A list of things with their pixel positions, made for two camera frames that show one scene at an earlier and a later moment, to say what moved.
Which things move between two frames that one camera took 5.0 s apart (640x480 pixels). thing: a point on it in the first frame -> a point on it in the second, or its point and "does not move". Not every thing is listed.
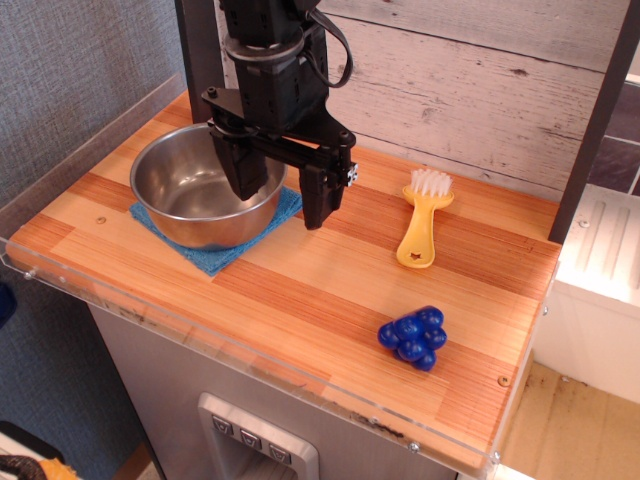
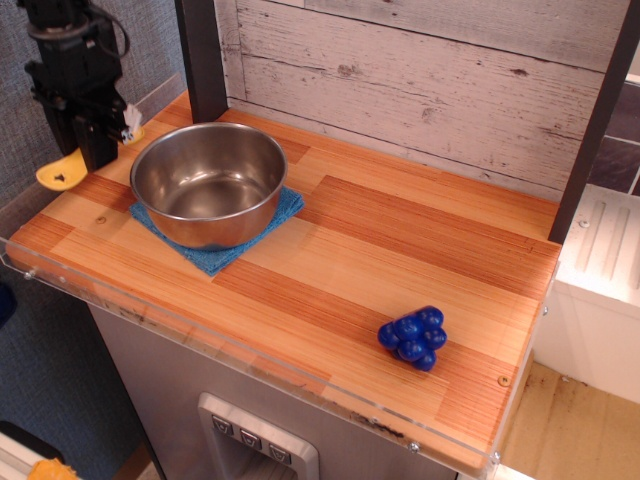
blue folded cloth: x=209 y=260 does not move
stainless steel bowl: x=182 y=181 does not move
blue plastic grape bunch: x=416 y=337 does not move
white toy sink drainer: x=590 y=326 does not move
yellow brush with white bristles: x=429 y=190 -> x=65 y=172
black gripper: x=282 y=103 -> x=75 y=74
